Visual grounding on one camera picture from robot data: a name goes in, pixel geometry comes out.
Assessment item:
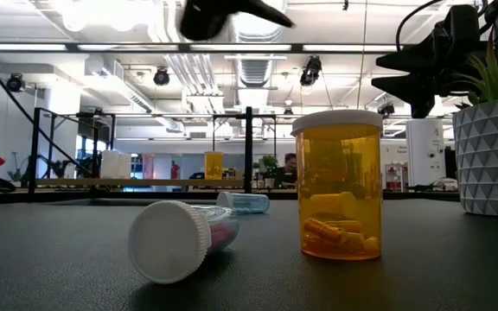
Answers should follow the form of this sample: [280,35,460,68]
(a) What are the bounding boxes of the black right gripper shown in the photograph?
[370,3,488,120]

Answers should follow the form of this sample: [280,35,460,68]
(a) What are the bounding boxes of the orange medicine bottle white cap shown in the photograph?
[203,150,225,181]
[290,109,384,262]

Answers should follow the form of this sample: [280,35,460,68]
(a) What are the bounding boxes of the clear medicine bottle white cap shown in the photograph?
[100,149,120,181]

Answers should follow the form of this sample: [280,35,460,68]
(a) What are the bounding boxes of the blue medicine bottle white cap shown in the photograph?
[216,191,271,216]

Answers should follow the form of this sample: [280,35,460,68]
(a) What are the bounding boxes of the light wooden shelf black posts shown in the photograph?
[27,105,254,195]

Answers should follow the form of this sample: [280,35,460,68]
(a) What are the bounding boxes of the black ceiling spotlight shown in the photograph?
[299,54,322,87]
[152,67,171,86]
[376,101,396,118]
[5,73,27,93]

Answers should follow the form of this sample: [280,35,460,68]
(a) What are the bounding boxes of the rack with red bins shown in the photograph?
[385,162,408,191]

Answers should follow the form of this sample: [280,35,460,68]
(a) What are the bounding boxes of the white geometric pot green plant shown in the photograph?
[451,21,498,218]

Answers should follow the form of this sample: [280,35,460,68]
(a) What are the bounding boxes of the green potted plant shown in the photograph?
[261,154,279,178]

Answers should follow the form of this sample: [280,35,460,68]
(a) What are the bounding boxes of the person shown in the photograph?
[273,152,298,190]

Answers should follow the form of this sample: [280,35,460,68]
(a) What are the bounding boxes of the black table mat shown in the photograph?
[0,197,498,311]

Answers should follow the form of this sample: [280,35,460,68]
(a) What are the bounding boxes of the silver air duct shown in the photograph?
[227,16,289,90]

